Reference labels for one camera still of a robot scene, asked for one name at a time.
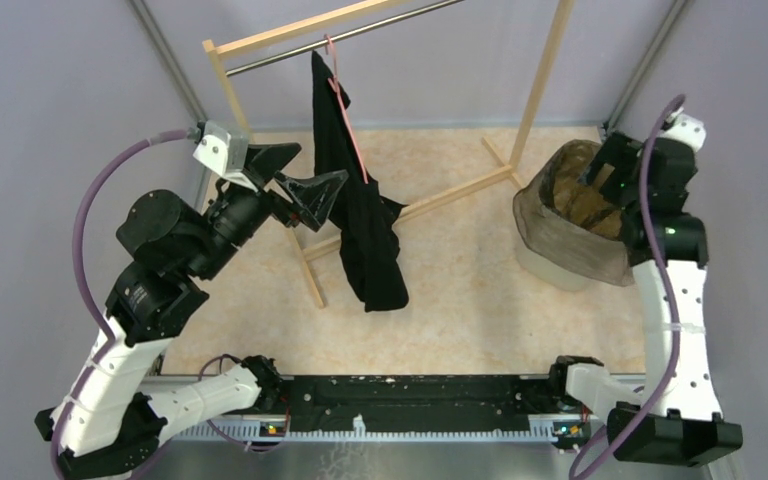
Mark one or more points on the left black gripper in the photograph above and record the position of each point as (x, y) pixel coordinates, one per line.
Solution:
(314, 196)

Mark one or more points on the dark translucent trash bag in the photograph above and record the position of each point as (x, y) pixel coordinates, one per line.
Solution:
(570, 224)

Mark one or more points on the beige plastic trash bin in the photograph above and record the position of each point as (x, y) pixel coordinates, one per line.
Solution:
(549, 272)

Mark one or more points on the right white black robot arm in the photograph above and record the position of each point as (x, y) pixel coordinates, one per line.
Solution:
(676, 419)

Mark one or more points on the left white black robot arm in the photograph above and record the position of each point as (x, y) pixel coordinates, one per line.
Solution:
(106, 426)

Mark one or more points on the black t-shirt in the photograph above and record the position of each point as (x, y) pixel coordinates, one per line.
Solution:
(369, 247)

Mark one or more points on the wooden clothes rack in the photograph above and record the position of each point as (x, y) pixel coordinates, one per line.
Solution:
(408, 67)

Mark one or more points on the metal hanging rod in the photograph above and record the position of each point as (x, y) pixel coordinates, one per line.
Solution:
(340, 37)

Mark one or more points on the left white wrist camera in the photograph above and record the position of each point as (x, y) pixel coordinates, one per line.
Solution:
(222, 149)

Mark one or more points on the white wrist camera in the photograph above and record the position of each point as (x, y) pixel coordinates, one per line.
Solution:
(222, 149)
(685, 129)

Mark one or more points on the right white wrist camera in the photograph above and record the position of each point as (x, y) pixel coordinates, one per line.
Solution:
(685, 129)

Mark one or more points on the pink wire hanger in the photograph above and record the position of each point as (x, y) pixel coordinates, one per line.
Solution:
(335, 84)

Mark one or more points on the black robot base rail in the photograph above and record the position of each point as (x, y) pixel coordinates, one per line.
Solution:
(419, 403)

